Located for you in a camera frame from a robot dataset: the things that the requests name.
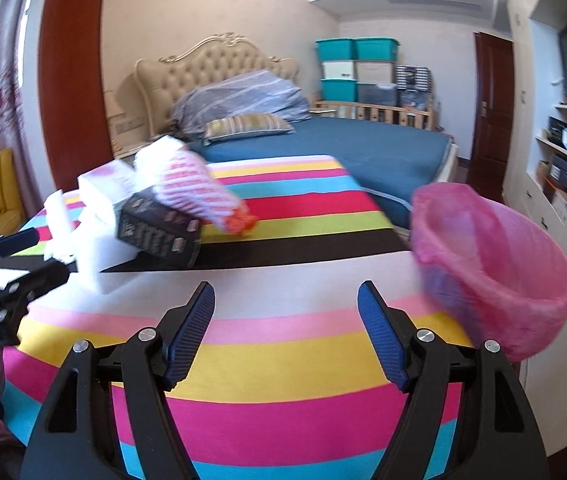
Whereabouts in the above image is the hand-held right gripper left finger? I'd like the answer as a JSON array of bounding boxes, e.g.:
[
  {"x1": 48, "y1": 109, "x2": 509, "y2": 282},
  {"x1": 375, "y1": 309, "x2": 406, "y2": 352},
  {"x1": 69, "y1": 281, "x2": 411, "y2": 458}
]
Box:
[{"x1": 20, "y1": 281, "x2": 216, "y2": 480}]

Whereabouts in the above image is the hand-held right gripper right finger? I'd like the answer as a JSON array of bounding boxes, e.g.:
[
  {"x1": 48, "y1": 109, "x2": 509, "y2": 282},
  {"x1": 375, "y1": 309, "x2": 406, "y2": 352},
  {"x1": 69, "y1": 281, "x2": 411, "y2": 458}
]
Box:
[{"x1": 357, "y1": 280, "x2": 549, "y2": 480}]

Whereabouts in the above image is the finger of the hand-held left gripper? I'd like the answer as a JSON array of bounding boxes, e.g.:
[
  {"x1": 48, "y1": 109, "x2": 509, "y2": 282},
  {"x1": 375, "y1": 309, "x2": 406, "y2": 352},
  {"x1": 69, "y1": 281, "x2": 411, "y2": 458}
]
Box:
[
  {"x1": 0, "y1": 259, "x2": 72, "y2": 307},
  {"x1": 0, "y1": 230, "x2": 42, "y2": 271}
]

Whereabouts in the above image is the white foam sheet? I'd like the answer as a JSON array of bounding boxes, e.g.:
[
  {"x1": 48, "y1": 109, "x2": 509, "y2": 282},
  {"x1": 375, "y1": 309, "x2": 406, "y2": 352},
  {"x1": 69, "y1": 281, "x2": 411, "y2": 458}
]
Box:
[{"x1": 44, "y1": 189, "x2": 80, "y2": 263}]

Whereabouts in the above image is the white plastic bag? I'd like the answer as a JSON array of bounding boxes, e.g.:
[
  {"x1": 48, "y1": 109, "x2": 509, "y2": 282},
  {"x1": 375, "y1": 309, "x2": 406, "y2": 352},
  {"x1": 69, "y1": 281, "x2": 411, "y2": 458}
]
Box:
[{"x1": 76, "y1": 210, "x2": 137, "y2": 293}]

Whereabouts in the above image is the black cardboard box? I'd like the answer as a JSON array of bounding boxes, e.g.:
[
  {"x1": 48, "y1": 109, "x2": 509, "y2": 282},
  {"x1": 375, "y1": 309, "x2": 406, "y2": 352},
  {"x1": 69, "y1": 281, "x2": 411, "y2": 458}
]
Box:
[{"x1": 116, "y1": 192, "x2": 203, "y2": 267}]

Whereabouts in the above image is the white pink carton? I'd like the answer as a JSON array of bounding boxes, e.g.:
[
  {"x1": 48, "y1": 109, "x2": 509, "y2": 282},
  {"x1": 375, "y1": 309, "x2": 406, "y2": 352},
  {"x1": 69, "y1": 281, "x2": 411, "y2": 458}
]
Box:
[{"x1": 78, "y1": 160, "x2": 138, "y2": 226}]

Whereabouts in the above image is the bin with pink liner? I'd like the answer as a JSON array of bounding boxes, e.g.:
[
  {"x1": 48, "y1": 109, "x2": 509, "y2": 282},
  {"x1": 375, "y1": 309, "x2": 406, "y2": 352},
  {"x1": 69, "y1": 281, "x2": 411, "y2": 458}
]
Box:
[{"x1": 408, "y1": 182, "x2": 567, "y2": 363}]

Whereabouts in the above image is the long pink foam net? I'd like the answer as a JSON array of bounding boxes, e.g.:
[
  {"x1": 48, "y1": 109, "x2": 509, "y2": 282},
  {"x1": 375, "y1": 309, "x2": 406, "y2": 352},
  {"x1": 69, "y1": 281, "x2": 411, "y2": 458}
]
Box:
[{"x1": 151, "y1": 150, "x2": 247, "y2": 228}]

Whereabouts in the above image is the white paper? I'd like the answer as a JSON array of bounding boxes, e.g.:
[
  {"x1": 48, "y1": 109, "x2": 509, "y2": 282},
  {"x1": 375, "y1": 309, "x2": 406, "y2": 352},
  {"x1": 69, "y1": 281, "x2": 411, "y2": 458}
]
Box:
[{"x1": 134, "y1": 135, "x2": 187, "y2": 181}]

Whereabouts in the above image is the rainbow striped tablecloth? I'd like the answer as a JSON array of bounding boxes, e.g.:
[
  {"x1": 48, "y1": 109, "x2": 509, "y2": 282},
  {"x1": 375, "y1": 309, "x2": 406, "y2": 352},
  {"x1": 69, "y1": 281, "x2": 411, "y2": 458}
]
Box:
[{"x1": 1, "y1": 155, "x2": 474, "y2": 480}]

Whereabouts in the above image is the bed with blue sheet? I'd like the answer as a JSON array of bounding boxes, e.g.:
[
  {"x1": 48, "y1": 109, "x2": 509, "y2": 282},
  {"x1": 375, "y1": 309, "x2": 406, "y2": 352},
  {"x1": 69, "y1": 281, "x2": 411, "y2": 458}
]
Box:
[{"x1": 186, "y1": 116, "x2": 459, "y2": 228}]

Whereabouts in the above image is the striped pillow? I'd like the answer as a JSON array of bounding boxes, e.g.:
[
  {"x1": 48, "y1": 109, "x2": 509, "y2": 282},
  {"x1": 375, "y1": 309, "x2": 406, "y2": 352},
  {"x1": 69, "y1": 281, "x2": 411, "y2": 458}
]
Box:
[{"x1": 204, "y1": 112, "x2": 297, "y2": 145}]

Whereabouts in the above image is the blue grey duvet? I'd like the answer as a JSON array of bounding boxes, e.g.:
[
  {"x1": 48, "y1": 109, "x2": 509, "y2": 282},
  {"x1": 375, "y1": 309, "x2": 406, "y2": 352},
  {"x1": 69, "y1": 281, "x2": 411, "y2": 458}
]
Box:
[{"x1": 171, "y1": 70, "x2": 311, "y2": 141}]

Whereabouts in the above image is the dark bag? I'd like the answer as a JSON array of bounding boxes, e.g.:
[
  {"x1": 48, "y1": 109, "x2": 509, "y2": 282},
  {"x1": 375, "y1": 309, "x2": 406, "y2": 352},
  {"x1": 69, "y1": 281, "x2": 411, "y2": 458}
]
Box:
[{"x1": 397, "y1": 89, "x2": 434, "y2": 111}]

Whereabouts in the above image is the dark grey storage box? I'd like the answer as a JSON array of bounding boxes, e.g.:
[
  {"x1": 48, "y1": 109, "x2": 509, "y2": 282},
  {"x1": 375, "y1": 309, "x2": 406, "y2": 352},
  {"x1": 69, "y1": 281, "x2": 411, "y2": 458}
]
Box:
[{"x1": 356, "y1": 83, "x2": 399, "y2": 108}]

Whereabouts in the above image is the dark wooden door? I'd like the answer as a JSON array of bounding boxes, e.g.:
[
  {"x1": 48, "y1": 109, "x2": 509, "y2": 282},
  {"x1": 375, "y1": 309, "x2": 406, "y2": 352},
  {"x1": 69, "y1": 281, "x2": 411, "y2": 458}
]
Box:
[{"x1": 466, "y1": 31, "x2": 514, "y2": 206}]

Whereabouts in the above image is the black safe box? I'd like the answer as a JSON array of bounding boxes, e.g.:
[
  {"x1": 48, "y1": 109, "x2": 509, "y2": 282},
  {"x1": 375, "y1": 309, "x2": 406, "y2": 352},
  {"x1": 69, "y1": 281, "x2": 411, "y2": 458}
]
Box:
[{"x1": 548, "y1": 152, "x2": 567, "y2": 196}]

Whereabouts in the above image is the teal storage box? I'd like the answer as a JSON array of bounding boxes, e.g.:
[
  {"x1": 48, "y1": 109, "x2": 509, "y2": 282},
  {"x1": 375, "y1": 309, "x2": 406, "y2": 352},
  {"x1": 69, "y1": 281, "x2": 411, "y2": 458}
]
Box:
[
  {"x1": 315, "y1": 38, "x2": 357, "y2": 61},
  {"x1": 319, "y1": 78, "x2": 359, "y2": 102},
  {"x1": 353, "y1": 36, "x2": 403, "y2": 62}
]

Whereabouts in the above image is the beige tufted headboard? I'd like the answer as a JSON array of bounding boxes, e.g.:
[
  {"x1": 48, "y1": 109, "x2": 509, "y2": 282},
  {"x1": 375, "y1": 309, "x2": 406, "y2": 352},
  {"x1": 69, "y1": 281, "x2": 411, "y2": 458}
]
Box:
[{"x1": 134, "y1": 32, "x2": 300, "y2": 138}]

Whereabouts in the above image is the checkered bag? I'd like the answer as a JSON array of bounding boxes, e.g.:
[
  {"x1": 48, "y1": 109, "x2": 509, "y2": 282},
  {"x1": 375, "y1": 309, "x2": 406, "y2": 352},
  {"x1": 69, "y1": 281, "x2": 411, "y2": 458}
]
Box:
[{"x1": 394, "y1": 64, "x2": 434, "y2": 92}]

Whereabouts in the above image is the beige storage box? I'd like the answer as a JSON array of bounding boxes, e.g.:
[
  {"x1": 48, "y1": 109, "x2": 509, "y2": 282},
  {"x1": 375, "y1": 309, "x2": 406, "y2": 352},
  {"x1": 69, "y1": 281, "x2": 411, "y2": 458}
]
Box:
[{"x1": 354, "y1": 60, "x2": 397, "y2": 86}]

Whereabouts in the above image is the white wardrobe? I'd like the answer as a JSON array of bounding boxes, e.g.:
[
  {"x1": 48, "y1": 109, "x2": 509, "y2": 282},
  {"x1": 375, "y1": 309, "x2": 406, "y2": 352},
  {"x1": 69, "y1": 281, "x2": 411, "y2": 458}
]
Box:
[{"x1": 501, "y1": 0, "x2": 567, "y2": 461}]

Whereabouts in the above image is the white storage box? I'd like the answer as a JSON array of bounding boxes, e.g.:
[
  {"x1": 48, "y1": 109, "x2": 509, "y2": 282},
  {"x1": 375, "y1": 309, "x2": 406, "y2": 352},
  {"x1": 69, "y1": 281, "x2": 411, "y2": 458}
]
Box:
[{"x1": 319, "y1": 60, "x2": 357, "y2": 81}]

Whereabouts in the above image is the wooden crib rail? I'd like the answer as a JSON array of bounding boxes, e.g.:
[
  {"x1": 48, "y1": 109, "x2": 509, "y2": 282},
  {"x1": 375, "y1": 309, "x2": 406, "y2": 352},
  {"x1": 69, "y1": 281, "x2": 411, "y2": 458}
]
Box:
[{"x1": 311, "y1": 92, "x2": 444, "y2": 131}]

